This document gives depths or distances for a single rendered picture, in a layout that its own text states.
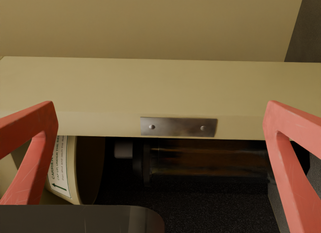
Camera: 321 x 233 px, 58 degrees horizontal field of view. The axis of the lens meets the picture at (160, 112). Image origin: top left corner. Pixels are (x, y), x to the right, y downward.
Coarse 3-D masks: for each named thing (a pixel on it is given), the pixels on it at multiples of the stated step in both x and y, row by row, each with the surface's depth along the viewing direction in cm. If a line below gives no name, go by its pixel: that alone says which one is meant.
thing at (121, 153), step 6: (138, 138) 40; (114, 144) 43; (120, 144) 43; (126, 144) 43; (132, 144) 43; (138, 144) 40; (114, 150) 43; (120, 150) 42; (126, 150) 42; (132, 150) 40; (138, 150) 40; (114, 156) 43; (120, 156) 43; (126, 156) 43; (132, 156) 40; (138, 156) 40; (132, 162) 41; (138, 162) 40; (138, 168) 40; (138, 174) 41
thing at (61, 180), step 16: (64, 144) 35; (80, 144) 49; (96, 144) 51; (64, 160) 34; (80, 160) 49; (96, 160) 50; (48, 176) 36; (64, 176) 35; (80, 176) 47; (96, 176) 48; (64, 192) 36; (80, 192) 44; (96, 192) 46
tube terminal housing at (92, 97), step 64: (0, 64) 34; (64, 64) 34; (128, 64) 34; (192, 64) 34; (256, 64) 34; (320, 64) 34; (64, 128) 28; (128, 128) 27; (256, 128) 27; (0, 192) 34
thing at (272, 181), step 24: (168, 144) 39; (192, 144) 39; (216, 144) 39; (240, 144) 39; (264, 144) 39; (168, 168) 40; (192, 168) 40; (216, 168) 40; (240, 168) 39; (264, 168) 39
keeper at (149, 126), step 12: (144, 120) 27; (156, 120) 27; (168, 120) 27; (180, 120) 27; (192, 120) 27; (204, 120) 27; (144, 132) 28; (156, 132) 28; (168, 132) 27; (180, 132) 27; (192, 132) 27; (204, 132) 27
